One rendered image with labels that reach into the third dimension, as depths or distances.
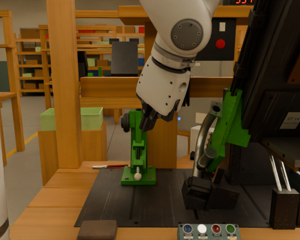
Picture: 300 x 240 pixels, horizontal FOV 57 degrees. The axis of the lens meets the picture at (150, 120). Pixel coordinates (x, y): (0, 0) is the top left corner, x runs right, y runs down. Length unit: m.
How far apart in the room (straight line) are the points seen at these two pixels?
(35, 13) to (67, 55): 10.38
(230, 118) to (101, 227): 0.46
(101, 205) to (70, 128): 0.43
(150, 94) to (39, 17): 11.00
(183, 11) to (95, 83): 0.91
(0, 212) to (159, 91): 0.34
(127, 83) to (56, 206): 0.59
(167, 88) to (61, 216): 0.57
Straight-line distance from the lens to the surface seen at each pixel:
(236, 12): 1.09
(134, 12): 1.05
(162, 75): 0.54
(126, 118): 1.02
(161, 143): 1.21
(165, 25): 0.42
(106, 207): 0.92
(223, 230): 0.75
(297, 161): 0.73
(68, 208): 0.99
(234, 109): 0.83
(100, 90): 1.27
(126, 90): 1.26
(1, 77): 12.04
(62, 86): 1.22
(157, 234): 0.80
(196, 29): 0.42
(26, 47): 11.59
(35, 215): 0.98
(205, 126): 0.97
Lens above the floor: 1.36
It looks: 13 degrees down
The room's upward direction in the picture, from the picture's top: straight up
